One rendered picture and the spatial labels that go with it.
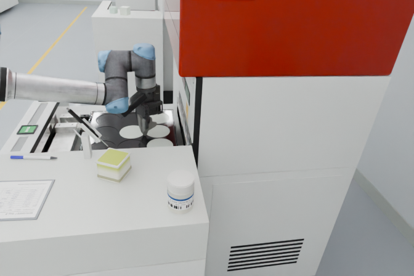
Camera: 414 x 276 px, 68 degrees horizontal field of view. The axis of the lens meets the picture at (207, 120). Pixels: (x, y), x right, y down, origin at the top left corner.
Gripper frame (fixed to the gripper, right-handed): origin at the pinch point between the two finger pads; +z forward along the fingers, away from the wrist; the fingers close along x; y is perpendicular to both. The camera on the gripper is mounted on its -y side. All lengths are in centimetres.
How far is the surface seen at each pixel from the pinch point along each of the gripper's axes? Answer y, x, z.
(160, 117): 13.9, 9.3, 1.4
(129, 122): 0.5, 13.0, 1.5
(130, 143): -6.5, -2.1, 1.5
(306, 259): 59, -54, 68
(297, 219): 49, -48, 37
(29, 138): -37.5, 11.8, -4.6
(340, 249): 102, -56, 91
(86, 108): -5, 49, 9
